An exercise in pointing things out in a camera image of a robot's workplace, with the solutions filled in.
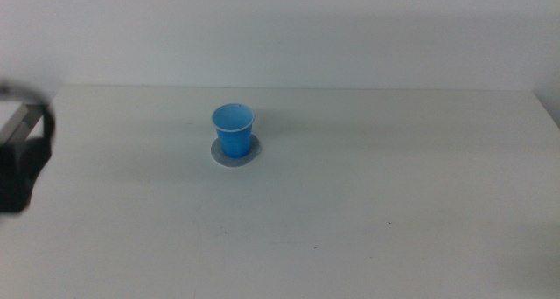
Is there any blue plastic cup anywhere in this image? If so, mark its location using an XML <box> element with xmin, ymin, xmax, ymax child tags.
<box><xmin>211</xmin><ymin>102</ymin><xmax>256</xmax><ymax>159</ymax></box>

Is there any round grey cup mat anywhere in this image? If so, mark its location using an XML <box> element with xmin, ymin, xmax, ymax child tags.
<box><xmin>210</xmin><ymin>134</ymin><xmax>263</xmax><ymax>169</ymax></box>

